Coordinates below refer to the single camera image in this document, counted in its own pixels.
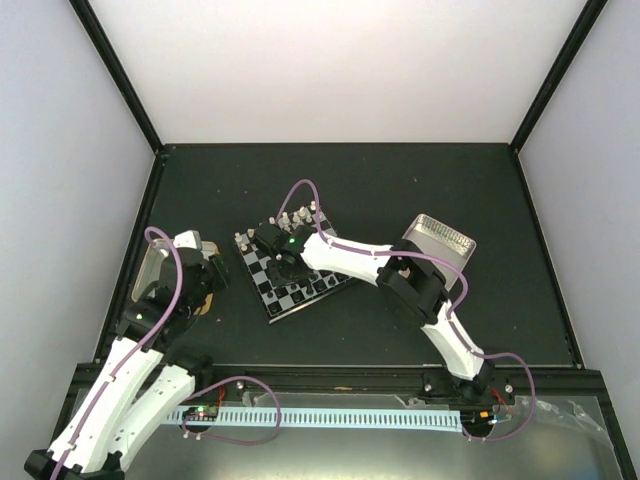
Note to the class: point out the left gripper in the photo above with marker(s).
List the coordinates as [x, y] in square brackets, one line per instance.
[221, 272]

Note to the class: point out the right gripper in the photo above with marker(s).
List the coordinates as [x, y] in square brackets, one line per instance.
[279, 280]

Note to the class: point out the black chess bishop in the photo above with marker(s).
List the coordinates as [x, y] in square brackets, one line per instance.
[297, 297]

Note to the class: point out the black chess king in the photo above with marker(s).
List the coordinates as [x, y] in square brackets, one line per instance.
[319, 286]

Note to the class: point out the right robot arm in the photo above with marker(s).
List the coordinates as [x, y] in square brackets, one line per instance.
[409, 277]

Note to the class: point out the white second left arm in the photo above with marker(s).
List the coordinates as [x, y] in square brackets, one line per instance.
[158, 378]

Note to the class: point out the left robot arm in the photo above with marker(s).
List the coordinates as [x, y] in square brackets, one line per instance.
[80, 451]

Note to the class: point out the small circuit board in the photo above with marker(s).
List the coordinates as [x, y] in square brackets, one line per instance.
[200, 413]

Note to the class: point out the black and white chessboard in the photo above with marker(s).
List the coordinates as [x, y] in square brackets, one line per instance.
[255, 265]

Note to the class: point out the yellow metal tin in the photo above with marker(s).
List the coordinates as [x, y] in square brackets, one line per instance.
[157, 276]

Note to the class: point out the pink metal tin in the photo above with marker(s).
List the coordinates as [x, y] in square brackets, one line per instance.
[435, 239]

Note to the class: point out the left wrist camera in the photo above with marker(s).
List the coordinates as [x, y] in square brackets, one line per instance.
[190, 239]

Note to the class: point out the light blue slotted cable duct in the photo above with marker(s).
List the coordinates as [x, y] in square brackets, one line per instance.
[350, 418]

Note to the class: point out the black frame post left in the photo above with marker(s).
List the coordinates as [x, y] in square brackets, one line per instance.
[87, 16]

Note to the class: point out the black frame post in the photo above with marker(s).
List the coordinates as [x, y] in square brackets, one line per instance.
[87, 16]
[569, 50]

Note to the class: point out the black frame post right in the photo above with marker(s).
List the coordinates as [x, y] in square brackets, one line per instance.
[569, 50]

